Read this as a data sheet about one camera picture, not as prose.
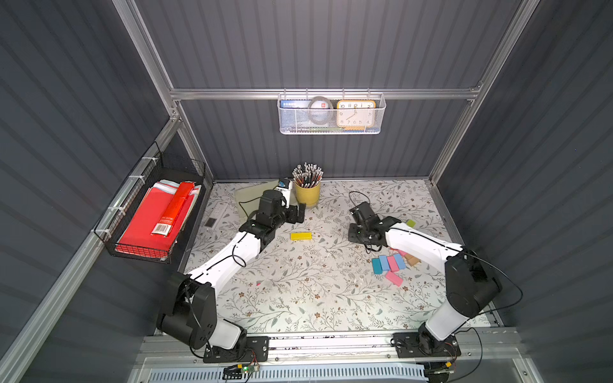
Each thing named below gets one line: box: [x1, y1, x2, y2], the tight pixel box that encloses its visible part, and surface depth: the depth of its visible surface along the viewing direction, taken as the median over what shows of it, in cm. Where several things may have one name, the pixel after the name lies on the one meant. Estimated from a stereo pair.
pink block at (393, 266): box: [387, 255, 400, 273], surface depth 93 cm
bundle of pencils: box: [292, 161, 325, 189], surface depth 101 cm
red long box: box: [151, 181, 195, 237], surface depth 74 cm
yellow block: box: [290, 232, 313, 241], surface depth 101 cm
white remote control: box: [203, 201, 229, 231], surface depth 107 cm
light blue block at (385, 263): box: [379, 255, 390, 272], surface depth 93 cm
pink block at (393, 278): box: [384, 270, 404, 288], surface depth 91 cm
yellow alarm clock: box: [336, 99, 377, 131], surface depth 90 cm
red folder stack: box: [114, 179, 202, 259], surface depth 72 cm
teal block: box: [371, 257, 384, 275], surface depth 93 cm
